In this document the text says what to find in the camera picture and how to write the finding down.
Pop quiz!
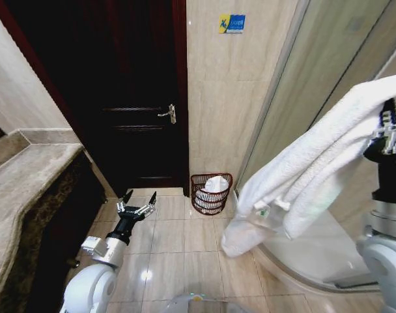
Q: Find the glass shower enclosure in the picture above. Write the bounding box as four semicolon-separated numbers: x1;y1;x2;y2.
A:
233;0;396;291

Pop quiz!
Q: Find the beige marble countertop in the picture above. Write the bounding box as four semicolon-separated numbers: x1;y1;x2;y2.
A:
0;128;85;296

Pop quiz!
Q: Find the large white towel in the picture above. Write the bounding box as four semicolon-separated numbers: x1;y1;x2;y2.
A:
221;73;396;258

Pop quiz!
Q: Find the brass door handle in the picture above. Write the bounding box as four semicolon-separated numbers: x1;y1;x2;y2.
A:
157;104;177;125

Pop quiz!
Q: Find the white towel in hamper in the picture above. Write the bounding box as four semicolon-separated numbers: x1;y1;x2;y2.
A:
197;175;230;209

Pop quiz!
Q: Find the dark wooden door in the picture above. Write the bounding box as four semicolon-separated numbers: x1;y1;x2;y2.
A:
0;0;190;198

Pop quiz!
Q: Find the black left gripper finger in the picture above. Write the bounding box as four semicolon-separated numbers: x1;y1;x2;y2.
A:
135;191;158;218
115;189;134;213

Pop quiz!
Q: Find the blue yellow wall sticker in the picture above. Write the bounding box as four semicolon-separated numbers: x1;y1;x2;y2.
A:
218;13;247;35

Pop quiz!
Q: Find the white shower base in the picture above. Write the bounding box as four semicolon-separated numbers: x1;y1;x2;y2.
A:
249;208;381;291

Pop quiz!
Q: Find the dark marble vanity cabinet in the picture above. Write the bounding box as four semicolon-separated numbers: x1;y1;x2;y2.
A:
0;150;108;313

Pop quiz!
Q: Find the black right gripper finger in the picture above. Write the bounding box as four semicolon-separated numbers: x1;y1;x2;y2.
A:
369;125;396;155
377;97;396;128

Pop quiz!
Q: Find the white robot front shell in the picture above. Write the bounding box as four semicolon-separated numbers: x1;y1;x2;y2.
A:
164;291;253;313

